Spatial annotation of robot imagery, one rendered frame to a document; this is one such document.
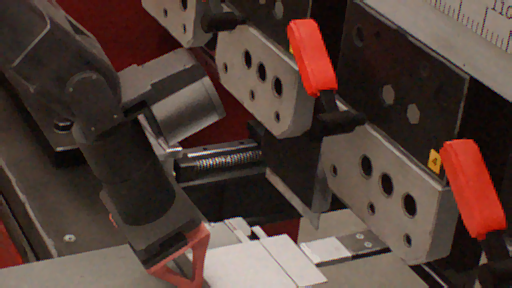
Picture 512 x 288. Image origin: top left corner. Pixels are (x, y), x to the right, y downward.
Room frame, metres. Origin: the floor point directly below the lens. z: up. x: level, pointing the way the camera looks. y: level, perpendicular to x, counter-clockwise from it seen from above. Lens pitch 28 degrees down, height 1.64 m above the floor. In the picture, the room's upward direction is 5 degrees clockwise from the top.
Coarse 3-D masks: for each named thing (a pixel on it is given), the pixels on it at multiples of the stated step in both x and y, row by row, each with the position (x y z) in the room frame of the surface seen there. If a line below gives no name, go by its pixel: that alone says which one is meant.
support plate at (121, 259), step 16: (224, 240) 0.94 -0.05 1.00; (80, 256) 0.89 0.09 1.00; (96, 256) 0.89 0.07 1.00; (112, 256) 0.90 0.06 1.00; (128, 256) 0.90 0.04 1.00; (0, 272) 0.85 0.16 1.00; (16, 272) 0.86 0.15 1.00; (32, 272) 0.86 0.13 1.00; (48, 272) 0.86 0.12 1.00; (64, 272) 0.86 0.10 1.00; (80, 272) 0.87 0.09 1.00; (96, 272) 0.87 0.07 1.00; (112, 272) 0.87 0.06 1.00; (128, 272) 0.87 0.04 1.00; (144, 272) 0.87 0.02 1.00
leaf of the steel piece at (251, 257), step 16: (256, 240) 0.94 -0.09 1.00; (192, 256) 0.91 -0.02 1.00; (208, 256) 0.91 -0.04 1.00; (224, 256) 0.91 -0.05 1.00; (240, 256) 0.91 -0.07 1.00; (256, 256) 0.91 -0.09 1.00; (208, 272) 0.88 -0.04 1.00; (224, 272) 0.88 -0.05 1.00; (240, 272) 0.88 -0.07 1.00; (256, 272) 0.89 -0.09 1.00; (272, 272) 0.89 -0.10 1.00
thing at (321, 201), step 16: (272, 144) 0.92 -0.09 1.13; (288, 144) 0.90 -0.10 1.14; (304, 144) 0.87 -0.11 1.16; (320, 144) 0.85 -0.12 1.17; (272, 160) 0.92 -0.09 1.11; (288, 160) 0.89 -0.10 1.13; (304, 160) 0.87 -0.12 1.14; (272, 176) 0.93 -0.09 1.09; (288, 176) 0.89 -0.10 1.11; (304, 176) 0.87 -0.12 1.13; (320, 176) 0.85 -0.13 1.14; (288, 192) 0.90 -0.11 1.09; (304, 192) 0.86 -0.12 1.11; (320, 192) 0.85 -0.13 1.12; (304, 208) 0.87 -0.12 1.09; (320, 208) 0.85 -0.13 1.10
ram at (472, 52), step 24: (384, 0) 0.75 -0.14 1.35; (408, 0) 0.73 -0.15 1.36; (408, 24) 0.72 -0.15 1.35; (432, 24) 0.70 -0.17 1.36; (456, 24) 0.68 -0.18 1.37; (432, 48) 0.70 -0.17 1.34; (456, 48) 0.67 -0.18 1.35; (480, 48) 0.65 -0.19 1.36; (480, 72) 0.65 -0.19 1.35; (504, 72) 0.63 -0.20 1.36; (504, 96) 0.63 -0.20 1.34
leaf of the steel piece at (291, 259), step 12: (264, 240) 0.94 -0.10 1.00; (276, 240) 0.95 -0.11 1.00; (288, 240) 0.95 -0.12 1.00; (276, 252) 0.92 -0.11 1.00; (288, 252) 0.93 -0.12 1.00; (300, 252) 0.93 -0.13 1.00; (288, 264) 0.91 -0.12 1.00; (300, 264) 0.91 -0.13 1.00; (312, 264) 0.91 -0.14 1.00; (300, 276) 0.89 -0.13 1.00; (312, 276) 0.89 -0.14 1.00
